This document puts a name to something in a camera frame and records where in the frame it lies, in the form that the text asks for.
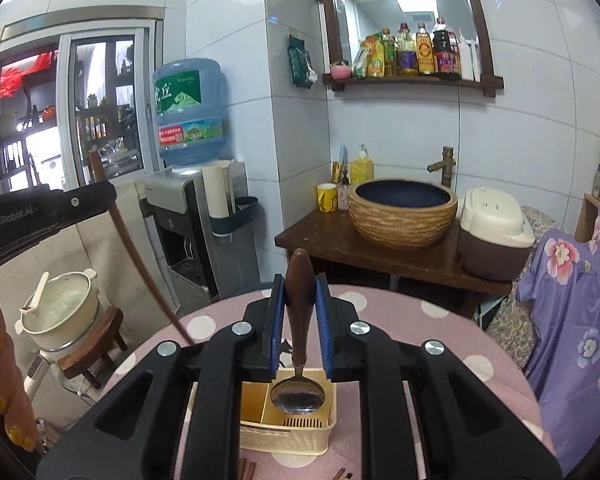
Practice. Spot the sliding glass window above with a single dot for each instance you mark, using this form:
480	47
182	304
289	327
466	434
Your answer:
105	110

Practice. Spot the purple floral cloth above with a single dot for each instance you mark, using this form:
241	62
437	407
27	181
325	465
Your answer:
575	320

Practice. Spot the pink polka-dot tablecloth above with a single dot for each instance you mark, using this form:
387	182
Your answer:
420	320

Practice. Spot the yellow mug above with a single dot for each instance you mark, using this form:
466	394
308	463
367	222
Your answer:
326	199

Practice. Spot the bronze bamboo faucet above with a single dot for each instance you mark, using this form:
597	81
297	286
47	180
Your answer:
446	167

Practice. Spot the grey water dispenser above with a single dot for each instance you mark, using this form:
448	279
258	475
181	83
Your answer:
180	240

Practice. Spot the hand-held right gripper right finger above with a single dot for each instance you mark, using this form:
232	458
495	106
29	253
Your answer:
323	320

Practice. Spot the white plastic bottle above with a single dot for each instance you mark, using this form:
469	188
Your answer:
469	57

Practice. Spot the yellow cooking oil bottle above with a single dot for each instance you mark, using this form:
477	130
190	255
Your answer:
407	52

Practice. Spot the dark wooden side table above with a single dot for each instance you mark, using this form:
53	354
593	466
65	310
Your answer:
330	240

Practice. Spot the woven pattern sink basin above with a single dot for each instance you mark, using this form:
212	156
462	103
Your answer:
402	225

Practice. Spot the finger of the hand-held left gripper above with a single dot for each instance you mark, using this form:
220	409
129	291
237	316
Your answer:
82	202

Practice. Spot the green label oil bottle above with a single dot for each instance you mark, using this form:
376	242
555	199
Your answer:
389	52

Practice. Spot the person's left hand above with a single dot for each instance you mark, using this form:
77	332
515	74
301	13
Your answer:
2	360

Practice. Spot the dark wooden stool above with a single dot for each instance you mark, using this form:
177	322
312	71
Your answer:
97	345

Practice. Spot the yellow snack packet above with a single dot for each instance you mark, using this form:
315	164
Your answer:
369	57

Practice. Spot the small floral bottle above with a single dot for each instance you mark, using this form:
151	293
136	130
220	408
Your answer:
343	195

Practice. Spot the cream ladle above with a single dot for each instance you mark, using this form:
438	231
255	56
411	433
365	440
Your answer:
36	292

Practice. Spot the red label sauce bottle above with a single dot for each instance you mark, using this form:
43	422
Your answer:
424	52

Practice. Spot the cream brown rice cooker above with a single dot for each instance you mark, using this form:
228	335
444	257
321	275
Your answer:
492	245

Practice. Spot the yellow soap pump bottle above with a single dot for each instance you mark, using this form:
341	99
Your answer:
361	169

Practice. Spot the blue water jug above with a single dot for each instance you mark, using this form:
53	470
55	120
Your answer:
190	110

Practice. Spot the green hanging bag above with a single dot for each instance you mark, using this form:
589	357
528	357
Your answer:
300	62

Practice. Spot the small pink bowl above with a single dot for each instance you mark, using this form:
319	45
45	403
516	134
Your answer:
340	71

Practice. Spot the cream plastic utensil holder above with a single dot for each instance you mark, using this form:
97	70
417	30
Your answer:
290	437

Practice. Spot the grey cup holder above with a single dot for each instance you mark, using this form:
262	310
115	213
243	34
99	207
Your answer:
240	220

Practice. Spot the wooden framed mirror shelf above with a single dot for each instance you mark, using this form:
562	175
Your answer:
330	20

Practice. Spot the dark soy sauce bottle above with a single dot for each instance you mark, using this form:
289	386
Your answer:
446	55

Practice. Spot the blue green brushes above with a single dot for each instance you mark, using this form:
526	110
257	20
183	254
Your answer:
341	162

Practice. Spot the stack of paper cups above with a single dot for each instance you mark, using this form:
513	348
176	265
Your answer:
217	190

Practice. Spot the cream cooking pot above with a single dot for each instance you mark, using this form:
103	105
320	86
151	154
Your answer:
60	320

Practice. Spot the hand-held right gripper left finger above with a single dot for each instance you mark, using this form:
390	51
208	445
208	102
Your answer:
281	310

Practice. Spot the beige fabric cover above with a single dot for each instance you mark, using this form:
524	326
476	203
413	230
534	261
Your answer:
130	300

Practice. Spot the light wooden box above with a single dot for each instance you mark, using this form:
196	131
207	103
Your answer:
587	217

